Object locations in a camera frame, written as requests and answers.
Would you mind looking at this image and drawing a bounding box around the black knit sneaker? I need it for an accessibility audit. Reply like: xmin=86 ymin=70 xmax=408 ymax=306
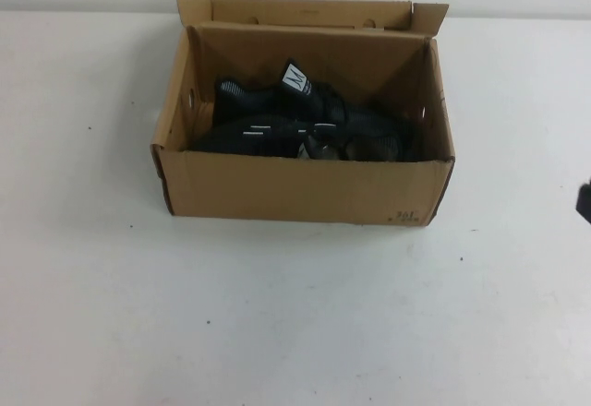
xmin=187 ymin=117 xmax=419 ymax=163
xmin=212 ymin=57 xmax=419 ymax=135

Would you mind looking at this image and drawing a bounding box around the brown cardboard shoe box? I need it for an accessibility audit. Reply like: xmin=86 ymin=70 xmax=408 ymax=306
xmin=150 ymin=0 xmax=457 ymax=231

